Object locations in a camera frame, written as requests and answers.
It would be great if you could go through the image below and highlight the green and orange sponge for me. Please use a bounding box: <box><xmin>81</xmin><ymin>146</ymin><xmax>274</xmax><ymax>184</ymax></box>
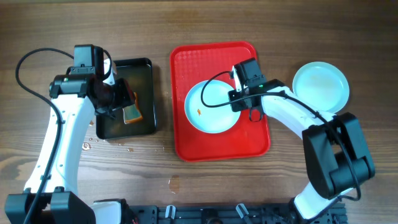
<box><xmin>123</xmin><ymin>92</ymin><xmax>143</xmax><ymax>124</ymax></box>

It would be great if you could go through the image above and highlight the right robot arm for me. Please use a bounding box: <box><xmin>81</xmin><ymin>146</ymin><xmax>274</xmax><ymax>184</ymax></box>
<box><xmin>228</xmin><ymin>58</ymin><xmax>376</xmax><ymax>223</ymax></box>

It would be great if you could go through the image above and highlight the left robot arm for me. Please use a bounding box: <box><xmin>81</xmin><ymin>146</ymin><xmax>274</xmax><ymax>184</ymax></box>
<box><xmin>4</xmin><ymin>45</ymin><xmax>136</xmax><ymax>223</ymax></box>

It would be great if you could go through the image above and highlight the black rectangular tray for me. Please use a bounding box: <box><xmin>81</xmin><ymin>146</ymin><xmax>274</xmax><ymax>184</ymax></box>
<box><xmin>96</xmin><ymin>58</ymin><xmax>157</xmax><ymax>139</ymax></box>

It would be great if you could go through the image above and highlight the red plastic tray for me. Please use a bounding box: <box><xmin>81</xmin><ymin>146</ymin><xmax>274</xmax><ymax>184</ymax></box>
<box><xmin>170</xmin><ymin>41</ymin><xmax>271</xmax><ymax>162</ymax></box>

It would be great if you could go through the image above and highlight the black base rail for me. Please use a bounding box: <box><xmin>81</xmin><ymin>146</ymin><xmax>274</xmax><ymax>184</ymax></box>
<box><xmin>93</xmin><ymin>198</ymin><xmax>346</xmax><ymax>224</ymax></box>

